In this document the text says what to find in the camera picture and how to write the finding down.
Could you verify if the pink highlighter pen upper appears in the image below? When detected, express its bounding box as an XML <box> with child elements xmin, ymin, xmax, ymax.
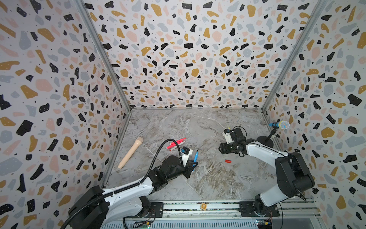
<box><xmin>170</xmin><ymin>138</ymin><xmax>186</xmax><ymax>146</ymax></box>

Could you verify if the pink highlighter pen lower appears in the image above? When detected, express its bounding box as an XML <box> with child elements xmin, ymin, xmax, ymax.
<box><xmin>166</xmin><ymin>141</ymin><xmax>184</xmax><ymax>151</ymax></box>

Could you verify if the beige toy microphone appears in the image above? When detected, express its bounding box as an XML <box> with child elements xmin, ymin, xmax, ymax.
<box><xmin>117</xmin><ymin>137</ymin><xmax>144</xmax><ymax>169</ymax></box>

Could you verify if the blue highlighter pen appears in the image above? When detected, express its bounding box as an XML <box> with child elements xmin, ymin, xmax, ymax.
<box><xmin>193</xmin><ymin>150</ymin><xmax>198</xmax><ymax>172</ymax></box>

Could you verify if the small brown tag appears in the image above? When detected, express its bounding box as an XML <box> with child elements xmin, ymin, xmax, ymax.
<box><xmin>200</xmin><ymin>203</ymin><xmax>207</xmax><ymax>210</ymax></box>

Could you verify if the blue toy microphone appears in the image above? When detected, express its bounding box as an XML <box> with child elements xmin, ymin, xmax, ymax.
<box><xmin>269</xmin><ymin>120</ymin><xmax>290</xmax><ymax>130</ymax></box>

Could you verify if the pink highlighter pen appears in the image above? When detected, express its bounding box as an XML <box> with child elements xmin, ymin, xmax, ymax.
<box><xmin>170</xmin><ymin>138</ymin><xmax>186</xmax><ymax>146</ymax></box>
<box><xmin>166</xmin><ymin>141</ymin><xmax>184</xmax><ymax>151</ymax></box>

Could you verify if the aluminium corner post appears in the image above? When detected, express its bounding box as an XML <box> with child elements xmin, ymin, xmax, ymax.
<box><xmin>261</xmin><ymin>0</ymin><xmax>329</xmax><ymax>169</ymax></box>
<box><xmin>75</xmin><ymin>1</ymin><xmax>131</xmax><ymax>187</ymax></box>

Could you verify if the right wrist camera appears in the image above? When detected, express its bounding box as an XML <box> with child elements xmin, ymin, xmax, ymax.
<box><xmin>223</xmin><ymin>128</ymin><xmax>245</xmax><ymax>144</ymax></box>

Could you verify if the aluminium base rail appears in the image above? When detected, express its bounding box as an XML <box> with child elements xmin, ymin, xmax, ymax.
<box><xmin>102</xmin><ymin>198</ymin><xmax>326</xmax><ymax>229</ymax></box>

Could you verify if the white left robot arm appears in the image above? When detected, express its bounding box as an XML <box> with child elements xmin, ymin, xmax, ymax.
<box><xmin>61</xmin><ymin>156</ymin><xmax>198</xmax><ymax>229</ymax></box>

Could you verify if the aluminium corner post left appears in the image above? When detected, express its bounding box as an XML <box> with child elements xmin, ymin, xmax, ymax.
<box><xmin>75</xmin><ymin>1</ymin><xmax>131</xmax><ymax>187</ymax></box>

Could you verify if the aluminium corner post right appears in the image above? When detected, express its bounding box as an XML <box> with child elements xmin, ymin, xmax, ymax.
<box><xmin>261</xmin><ymin>0</ymin><xmax>329</xmax><ymax>169</ymax></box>

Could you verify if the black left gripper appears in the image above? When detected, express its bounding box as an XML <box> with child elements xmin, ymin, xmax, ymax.
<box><xmin>166</xmin><ymin>160</ymin><xmax>199</xmax><ymax>183</ymax></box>

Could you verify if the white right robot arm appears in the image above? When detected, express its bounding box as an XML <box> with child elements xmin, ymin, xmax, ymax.
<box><xmin>219</xmin><ymin>133</ymin><xmax>315</xmax><ymax>216</ymax></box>

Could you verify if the black corrugated cable hose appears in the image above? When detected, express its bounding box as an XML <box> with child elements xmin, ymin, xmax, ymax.
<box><xmin>58</xmin><ymin>138</ymin><xmax>184</xmax><ymax>229</ymax></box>

